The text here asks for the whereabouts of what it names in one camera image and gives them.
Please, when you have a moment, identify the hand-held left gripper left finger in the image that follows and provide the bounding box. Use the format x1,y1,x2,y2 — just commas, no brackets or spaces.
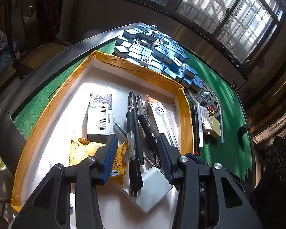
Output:
12,134,120,229

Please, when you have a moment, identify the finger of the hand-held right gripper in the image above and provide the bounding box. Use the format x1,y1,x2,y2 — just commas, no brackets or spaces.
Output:
185,153,207,167

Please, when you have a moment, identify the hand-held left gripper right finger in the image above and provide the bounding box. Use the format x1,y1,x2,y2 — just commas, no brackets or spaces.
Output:
157,134,265,229

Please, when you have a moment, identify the black gel pen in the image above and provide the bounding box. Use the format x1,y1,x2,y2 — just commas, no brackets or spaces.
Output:
126,111,144,198

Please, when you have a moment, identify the yellow snack packet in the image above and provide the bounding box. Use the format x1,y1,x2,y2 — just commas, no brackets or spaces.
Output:
69,137,128,186

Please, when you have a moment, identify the white charger plug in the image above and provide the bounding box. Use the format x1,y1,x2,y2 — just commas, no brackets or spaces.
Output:
123,166,173,214

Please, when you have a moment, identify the blue and clear pen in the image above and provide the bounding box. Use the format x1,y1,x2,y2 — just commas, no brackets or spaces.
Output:
112,118,128,136

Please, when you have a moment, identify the black marker pen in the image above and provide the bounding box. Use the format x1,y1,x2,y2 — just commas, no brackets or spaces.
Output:
137,113,164,170

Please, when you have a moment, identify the white barcode medicine box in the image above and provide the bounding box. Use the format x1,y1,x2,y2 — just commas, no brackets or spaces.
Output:
86,92,114,141

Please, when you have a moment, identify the long white medicine box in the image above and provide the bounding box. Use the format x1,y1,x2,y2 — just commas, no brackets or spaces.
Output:
143,95,182,153

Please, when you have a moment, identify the clear barrel pen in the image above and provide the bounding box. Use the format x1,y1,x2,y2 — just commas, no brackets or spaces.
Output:
136,95,145,115

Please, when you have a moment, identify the slim black pen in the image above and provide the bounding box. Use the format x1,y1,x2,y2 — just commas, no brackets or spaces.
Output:
128,91,145,165

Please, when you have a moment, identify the yellow-taped white foam box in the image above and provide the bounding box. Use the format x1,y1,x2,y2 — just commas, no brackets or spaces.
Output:
11,50,194,229

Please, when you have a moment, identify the red-capped black marker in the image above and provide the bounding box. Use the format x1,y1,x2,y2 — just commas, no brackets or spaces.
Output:
191,104,201,155

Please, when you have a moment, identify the white marker pen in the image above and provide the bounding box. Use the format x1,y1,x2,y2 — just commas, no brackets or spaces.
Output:
196,102,204,148

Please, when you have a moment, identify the pale yellow case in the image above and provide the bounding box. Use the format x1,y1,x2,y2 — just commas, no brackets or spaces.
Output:
208,116,222,137

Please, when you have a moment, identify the white ointment tube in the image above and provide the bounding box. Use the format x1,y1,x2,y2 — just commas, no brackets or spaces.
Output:
201,106,212,135

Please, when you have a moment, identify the silver and black pen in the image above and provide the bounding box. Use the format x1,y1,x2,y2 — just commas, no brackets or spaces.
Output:
218,108,225,144

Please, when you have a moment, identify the small black device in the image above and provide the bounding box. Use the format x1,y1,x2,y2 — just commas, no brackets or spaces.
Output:
238,123,251,134

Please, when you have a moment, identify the mahjong table control panel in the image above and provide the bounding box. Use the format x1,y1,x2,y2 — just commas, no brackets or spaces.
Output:
187,80,223,115

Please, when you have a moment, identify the pile of blue mahjong tiles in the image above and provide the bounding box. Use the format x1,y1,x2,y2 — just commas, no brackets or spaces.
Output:
113,24,203,92

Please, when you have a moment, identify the barred window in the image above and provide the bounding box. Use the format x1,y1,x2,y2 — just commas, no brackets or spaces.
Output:
86,0,284,65

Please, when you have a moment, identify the wooden chair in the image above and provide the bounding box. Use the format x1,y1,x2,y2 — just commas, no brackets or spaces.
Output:
0,0,72,77

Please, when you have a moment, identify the dark red cloth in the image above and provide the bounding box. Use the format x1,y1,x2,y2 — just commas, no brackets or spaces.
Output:
37,0,60,36

